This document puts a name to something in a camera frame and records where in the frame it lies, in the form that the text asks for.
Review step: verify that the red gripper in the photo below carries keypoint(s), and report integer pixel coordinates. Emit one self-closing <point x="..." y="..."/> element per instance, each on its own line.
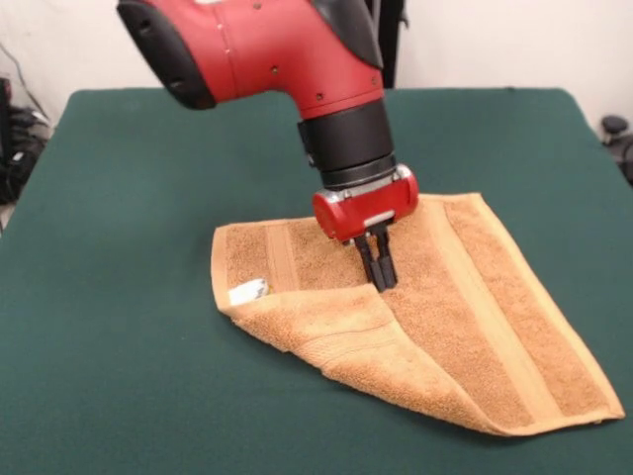
<point x="366" y="210"/>

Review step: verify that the tan terry towel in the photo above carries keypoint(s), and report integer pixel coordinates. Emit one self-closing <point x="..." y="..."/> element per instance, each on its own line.
<point x="445" y="321"/>

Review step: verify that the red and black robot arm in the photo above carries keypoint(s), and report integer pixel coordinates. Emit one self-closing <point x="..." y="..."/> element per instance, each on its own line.
<point x="272" y="49"/>

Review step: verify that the dark green table cloth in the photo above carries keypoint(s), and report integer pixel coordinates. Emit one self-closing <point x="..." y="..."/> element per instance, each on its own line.
<point x="123" y="346"/>

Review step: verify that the dark stand base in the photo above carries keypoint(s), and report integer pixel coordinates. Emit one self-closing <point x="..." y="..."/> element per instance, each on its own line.
<point x="20" y="148"/>
<point x="615" y="128"/>

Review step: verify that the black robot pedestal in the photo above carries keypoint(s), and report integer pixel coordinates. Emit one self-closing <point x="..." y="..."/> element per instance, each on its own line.
<point x="390" y="49"/>

